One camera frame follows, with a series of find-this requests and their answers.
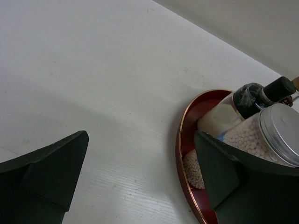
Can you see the white jar silver lid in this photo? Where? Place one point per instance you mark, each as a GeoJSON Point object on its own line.
{"type": "Point", "coordinates": [245, 136]}

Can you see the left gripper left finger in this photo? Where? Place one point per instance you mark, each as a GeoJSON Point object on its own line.
{"type": "Point", "coordinates": [38, 187]}

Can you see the round red lacquer tray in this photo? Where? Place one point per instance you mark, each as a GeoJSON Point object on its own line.
{"type": "Point", "coordinates": [196, 198]}

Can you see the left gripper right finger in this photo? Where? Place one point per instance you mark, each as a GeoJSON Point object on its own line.
{"type": "Point", "coordinates": [244, 189]}

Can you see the white jar black pump lid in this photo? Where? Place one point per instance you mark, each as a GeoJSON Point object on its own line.
{"type": "Point", "coordinates": [248, 100]}

